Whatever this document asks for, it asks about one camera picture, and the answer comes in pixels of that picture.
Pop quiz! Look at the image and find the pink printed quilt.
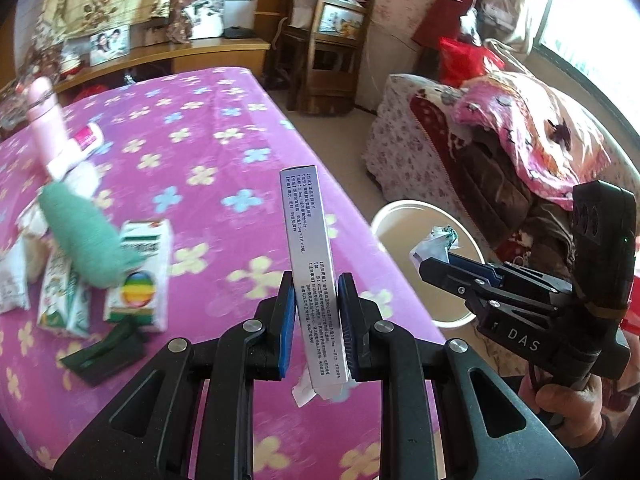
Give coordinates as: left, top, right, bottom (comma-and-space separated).
451, 71, 614, 211

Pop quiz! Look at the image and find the pink flowered blanket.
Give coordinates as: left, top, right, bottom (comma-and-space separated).
0, 66, 449, 480

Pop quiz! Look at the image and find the white carton with rainbow print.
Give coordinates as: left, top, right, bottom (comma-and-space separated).
102, 219, 174, 333

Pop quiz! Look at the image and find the white green paper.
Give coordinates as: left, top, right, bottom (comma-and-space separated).
409, 225, 461, 268

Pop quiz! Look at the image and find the red white container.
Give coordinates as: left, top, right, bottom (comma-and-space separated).
59, 45, 87, 79

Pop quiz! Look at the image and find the flowered upright mattress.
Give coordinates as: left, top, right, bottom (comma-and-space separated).
354, 0, 451, 117

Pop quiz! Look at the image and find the white green printed carton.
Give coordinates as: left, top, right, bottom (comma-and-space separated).
37, 245, 94, 339

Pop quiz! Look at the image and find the picture box on chair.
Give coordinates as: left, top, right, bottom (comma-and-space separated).
317, 2, 367, 42

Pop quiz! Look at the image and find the framed couple photo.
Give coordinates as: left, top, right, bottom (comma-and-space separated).
89, 27, 132, 67

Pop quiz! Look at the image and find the green knitted cloth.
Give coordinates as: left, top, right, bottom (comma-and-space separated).
39, 180, 147, 289

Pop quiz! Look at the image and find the red plastic bag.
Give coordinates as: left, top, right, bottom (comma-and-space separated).
438, 36, 507, 89

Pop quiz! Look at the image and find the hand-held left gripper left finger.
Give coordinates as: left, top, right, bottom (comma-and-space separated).
52, 271, 299, 480

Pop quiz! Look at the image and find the sofa with flowered cover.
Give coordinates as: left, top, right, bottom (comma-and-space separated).
364, 72, 640, 281

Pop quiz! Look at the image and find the dark green folded packet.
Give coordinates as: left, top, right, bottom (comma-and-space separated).
59, 317, 147, 387

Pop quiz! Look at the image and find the dark wooden chair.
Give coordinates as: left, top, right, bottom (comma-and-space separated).
272, 0, 379, 117

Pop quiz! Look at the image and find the red patterned blanket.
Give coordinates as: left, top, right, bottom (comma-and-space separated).
410, 91, 482, 177

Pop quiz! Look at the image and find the person's right hand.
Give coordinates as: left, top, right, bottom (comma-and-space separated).
517, 370, 608, 442

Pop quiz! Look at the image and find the grey printed medicine box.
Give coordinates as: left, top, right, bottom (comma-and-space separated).
279, 165, 353, 408

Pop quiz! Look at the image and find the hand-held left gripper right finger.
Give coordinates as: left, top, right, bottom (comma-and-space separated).
336, 272, 581, 480

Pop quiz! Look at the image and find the white bottle with pink label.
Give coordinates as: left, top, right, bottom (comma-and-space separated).
45, 122, 105, 181

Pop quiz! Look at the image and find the brown garment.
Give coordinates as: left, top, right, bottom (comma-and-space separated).
460, 127, 577, 263

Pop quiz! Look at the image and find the white round bin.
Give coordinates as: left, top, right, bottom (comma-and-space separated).
371, 200, 483, 329

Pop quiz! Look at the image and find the wooden cabinet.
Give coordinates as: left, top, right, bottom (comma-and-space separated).
0, 35, 272, 111

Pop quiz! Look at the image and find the brown flowered cloth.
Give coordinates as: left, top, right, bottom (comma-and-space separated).
167, 0, 207, 44

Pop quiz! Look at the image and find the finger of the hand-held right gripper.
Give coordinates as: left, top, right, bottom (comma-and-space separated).
447, 251, 574, 296
419, 257, 507, 308

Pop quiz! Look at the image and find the white plastic bag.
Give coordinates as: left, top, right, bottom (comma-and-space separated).
479, 0, 532, 57

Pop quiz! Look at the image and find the person's right forearm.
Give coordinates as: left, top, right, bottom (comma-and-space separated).
562, 412, 626, 480

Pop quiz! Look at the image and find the pink thermos bottle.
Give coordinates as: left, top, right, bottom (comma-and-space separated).
27, 77, 69, 172

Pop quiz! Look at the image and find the unframed wedding photo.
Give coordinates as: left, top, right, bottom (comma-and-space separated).
187, 0, 227, 41

